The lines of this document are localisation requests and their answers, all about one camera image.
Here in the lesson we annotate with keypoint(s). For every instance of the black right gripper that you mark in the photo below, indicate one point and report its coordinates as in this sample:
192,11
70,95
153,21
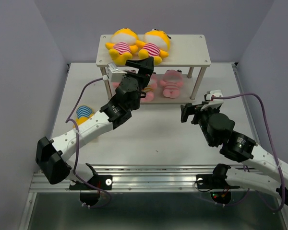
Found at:
189,109

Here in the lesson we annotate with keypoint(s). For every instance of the yellow toy pink striped shirt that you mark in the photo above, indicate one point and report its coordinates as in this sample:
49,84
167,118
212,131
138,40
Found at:
122,46

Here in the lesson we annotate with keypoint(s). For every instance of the white two-tier wooden shelf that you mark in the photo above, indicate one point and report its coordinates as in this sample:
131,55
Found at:
189,53

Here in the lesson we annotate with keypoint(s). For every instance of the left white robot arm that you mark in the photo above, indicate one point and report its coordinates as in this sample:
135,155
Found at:
53,155

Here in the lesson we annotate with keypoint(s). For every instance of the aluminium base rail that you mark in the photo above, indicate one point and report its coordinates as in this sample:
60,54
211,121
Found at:
153,178

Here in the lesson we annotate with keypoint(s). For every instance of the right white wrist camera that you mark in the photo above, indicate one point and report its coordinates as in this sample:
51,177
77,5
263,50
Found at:
212,99

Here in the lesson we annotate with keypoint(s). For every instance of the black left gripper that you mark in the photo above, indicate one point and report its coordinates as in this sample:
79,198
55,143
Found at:
146,69

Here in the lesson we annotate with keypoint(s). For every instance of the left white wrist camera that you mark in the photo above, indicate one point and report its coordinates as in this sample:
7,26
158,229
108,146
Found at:
113,74

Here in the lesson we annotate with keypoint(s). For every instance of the yellow toy blue striped shirt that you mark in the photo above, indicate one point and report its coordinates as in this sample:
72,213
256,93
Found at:
83,113

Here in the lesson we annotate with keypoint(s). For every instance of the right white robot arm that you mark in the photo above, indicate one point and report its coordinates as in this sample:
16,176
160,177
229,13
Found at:
273,177

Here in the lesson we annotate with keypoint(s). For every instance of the pink toy red polka-dot shirt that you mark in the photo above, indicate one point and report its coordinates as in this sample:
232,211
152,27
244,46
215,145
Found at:
115,85

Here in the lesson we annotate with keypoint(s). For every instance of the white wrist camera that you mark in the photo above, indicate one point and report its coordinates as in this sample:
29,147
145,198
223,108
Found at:
212,99
113,74

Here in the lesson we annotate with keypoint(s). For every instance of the pink toy orange striped shirt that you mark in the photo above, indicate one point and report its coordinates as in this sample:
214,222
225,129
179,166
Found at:
149,90

